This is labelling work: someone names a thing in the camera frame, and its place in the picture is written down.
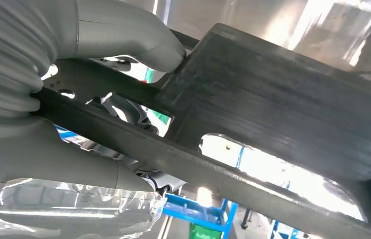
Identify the green plastic crate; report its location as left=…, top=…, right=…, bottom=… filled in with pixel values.
left=188, top=223, right=223, bottom=239

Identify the blue metal shelf rack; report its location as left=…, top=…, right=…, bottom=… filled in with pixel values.
left=55, top=125, right=305, bottom=239

